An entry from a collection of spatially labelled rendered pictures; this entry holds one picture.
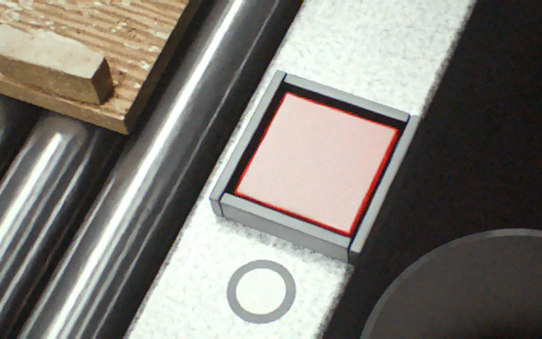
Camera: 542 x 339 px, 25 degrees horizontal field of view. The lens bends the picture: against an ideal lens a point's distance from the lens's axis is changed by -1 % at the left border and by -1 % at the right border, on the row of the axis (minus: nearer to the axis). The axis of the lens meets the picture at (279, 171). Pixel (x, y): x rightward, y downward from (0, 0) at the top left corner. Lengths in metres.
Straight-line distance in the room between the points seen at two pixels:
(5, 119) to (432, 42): 0.22
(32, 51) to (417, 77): 0.19
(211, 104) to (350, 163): 0.08
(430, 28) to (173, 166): 0.15
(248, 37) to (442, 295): 0.66
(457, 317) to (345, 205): 0.76
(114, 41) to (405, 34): 0.15
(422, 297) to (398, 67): 0.62
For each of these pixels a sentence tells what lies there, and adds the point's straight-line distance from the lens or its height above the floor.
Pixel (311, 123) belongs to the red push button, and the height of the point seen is 0.93.
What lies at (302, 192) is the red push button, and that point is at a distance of 0.57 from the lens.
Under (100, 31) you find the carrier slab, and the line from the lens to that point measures 0.63.
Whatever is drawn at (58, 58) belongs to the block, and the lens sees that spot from 0.59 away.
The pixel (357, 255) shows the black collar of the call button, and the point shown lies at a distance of 0.56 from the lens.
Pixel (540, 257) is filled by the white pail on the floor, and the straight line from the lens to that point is 1.22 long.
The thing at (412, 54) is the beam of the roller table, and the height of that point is 0.91.
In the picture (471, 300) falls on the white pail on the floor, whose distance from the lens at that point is 1.30.
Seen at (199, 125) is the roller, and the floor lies 0.91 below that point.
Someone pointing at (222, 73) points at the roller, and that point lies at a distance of 0.63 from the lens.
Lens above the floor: 1.43
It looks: 60 degrees down
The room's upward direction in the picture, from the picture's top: 11 degrees counter-clockwise
